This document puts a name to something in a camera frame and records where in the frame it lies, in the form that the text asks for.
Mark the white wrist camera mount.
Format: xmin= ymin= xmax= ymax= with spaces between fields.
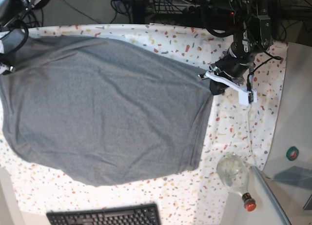
xmin=197 ymin=70 xmax=257 ymax=106
xmin=0 ymin=62 xmax=15 ymax=75

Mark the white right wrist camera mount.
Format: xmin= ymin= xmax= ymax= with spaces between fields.
xmin=0 ymin=62 xmax=15 ymax=75

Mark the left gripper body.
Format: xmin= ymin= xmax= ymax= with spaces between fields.
xmin=211 ymin=54 xmax=254 ymax=84

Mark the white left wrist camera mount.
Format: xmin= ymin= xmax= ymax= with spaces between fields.
xmin=197 ymin=70 xmax=257 ymax=106

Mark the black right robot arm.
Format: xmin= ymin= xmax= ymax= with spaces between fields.
xmin=0 ymin=0 xmax=50 ymax=62

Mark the black computer keyboard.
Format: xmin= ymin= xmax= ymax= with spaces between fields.
xmin=46 ymin=204 xmax=161 ymax=225

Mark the clear glass bottle red cap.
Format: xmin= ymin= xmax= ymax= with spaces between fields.
xmin=216 ymin=153 xmax=256 ymax=212

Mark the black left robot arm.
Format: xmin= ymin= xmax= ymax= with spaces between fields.
xmin=200 ymin=0 xmax=282 ymax=97

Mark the green tape roll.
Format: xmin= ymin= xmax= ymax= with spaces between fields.
xmin=286 ymin=146 xmax=299 ymax=161

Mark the terrazzo patterned tablecloth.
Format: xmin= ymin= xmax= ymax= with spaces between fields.
xmin=0 ymin=24 xmax=288 ymax=225

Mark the grey t-shirt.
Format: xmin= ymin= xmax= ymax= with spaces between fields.
xmin=0 ymin=37 xmax=213 ymax=186

